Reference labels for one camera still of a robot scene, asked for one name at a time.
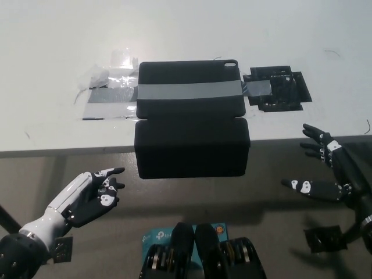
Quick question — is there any white and black left hand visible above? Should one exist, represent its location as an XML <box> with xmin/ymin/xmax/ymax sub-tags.
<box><xmin>46</xmin><ymin>166</ymin><xmax>126</xmax><ymax>228</ymax></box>

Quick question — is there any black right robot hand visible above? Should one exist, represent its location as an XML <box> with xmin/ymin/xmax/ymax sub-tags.
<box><xmin>280</xmin><ymin>123</ymin><xmax>370</xmax><ymax>217</ymax></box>

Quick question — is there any black folding tablet cover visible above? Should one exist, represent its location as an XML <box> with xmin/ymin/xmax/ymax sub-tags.
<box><xmin>134</xmin><ymin>59</ymin><xmax>252</xmax><ymax>180</ymax></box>

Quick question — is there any black ribbed robot body block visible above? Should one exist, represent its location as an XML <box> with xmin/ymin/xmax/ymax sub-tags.
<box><xmin>194</xmin><ymin>221</ymin><xmax>267</xmax><ymax>279</ymax></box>
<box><xmin>138</xmin><ymin>221</ymin><xmax>196</xmax><ymax>279</ymax></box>

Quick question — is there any small black floor marker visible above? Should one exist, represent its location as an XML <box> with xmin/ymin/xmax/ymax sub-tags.
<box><xmin>52</xmin><ymin>236</ymin><xmax>74</xmax><ymax>264</ymax></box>

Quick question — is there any large black floor marker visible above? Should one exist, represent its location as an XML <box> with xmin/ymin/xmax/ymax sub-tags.
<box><xmin>303</xmin><ymin>224</ymin><xmax>349</xmax><ymax>253</ymax></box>

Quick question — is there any black table leg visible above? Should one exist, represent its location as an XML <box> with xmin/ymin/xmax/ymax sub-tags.
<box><xmin>0</xmin><ymin>203</ymin><xmax>23</xmax><ymax>233</ymax></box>

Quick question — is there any teal router box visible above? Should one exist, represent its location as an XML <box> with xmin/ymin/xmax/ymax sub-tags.
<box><xmin>140</xmin><ymin>221</ymin><xmax>231</xmax><ymax>264</ymax></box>

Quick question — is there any clear crumpled tape patch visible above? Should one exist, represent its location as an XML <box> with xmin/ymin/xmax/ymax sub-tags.
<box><xmin>72</xmin><ymin>48</ymin><xmax>140</xmax><ymax>120</ymax></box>

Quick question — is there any grey tape strip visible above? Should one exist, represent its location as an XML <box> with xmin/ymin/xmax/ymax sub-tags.
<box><xmin>87</xmin><ymin>80</ymin><xmax>273</xmax><ymax>105</ymax></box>

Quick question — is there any black printed fixture frame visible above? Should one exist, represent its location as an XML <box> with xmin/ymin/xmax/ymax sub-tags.
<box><xmin>246</xmin><ymin>65</ymin><xmax>313</xmax><ymax>112</ymax></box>

